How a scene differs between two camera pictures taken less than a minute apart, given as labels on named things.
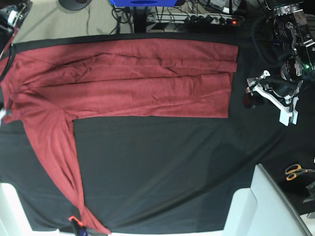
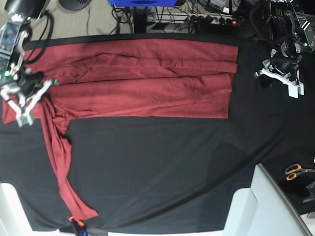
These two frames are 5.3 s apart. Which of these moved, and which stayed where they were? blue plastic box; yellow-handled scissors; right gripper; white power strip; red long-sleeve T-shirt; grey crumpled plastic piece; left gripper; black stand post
Moved: right gripper; red long-sleeve T-shirt; left gripper
Stayed: black stand post; grey crumpled plastic piece; yellow-handled scissors; blue plastic box; white power strip
